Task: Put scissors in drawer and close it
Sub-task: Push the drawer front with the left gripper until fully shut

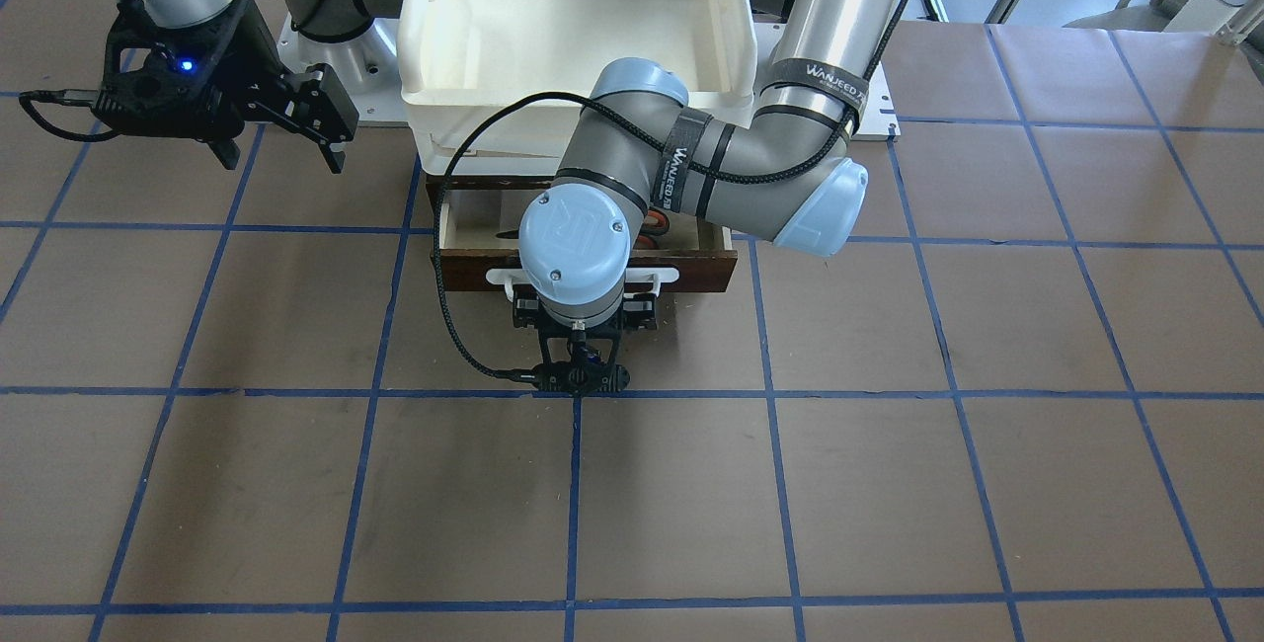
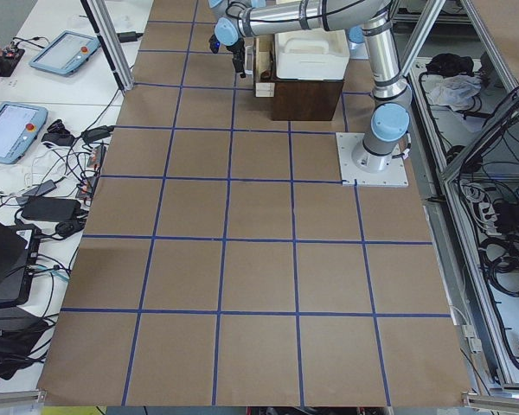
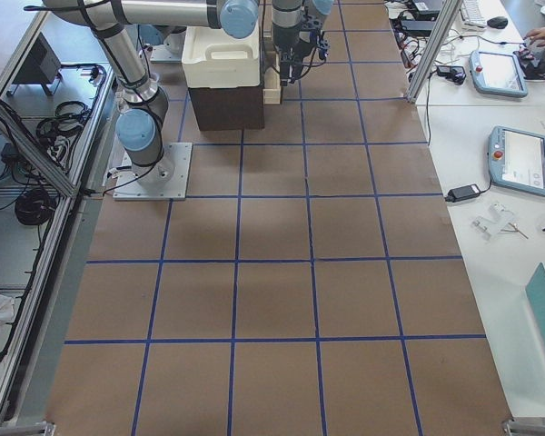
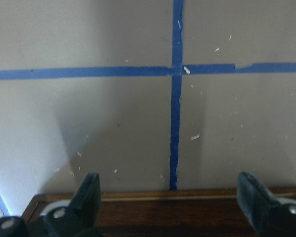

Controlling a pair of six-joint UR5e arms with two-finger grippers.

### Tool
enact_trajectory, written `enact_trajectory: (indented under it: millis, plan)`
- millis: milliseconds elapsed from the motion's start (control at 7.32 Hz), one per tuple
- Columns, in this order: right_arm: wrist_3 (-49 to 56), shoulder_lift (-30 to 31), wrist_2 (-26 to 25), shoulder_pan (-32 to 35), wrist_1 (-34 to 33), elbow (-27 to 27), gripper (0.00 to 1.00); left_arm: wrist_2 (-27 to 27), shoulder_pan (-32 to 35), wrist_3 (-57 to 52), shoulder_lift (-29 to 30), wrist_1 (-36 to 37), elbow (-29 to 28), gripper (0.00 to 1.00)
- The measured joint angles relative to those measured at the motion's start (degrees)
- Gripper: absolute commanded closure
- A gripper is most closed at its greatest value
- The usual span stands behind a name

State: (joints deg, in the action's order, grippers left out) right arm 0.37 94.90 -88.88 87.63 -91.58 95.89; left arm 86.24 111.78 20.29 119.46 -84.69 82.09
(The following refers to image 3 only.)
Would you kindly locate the wooden drawer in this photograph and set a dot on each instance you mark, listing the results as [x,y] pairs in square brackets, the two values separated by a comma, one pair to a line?
[272,88]

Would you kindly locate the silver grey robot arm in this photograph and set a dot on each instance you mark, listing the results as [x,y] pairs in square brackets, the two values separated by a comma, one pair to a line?
[130,32]
[320,9]

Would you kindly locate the white foam tray box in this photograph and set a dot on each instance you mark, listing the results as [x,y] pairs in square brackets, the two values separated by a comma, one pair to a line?
[213,59]

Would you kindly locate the black computer mouse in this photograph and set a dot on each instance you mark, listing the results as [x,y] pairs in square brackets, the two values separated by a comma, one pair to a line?
[497,22]

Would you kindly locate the blue teach pendant far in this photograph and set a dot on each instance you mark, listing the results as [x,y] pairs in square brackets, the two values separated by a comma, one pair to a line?
[497,74]

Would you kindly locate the blue teach pendant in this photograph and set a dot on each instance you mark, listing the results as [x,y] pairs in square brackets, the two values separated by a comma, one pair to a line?
[516,160]
[497,74]

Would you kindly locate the black power adapter brick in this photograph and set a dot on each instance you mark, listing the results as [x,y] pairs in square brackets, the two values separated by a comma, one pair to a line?
[463,193]

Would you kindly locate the blue teach pendant near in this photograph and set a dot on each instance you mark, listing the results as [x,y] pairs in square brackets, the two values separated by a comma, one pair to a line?
[516,160]

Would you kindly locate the aluminium frame post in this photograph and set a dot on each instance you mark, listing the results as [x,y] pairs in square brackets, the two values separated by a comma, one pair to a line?
[442,26]

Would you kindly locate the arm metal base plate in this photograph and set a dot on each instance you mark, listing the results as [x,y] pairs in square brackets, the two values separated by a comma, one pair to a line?
[167,180]

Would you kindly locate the black monitor under frame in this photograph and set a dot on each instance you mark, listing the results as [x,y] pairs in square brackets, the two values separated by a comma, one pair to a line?
[41,67]

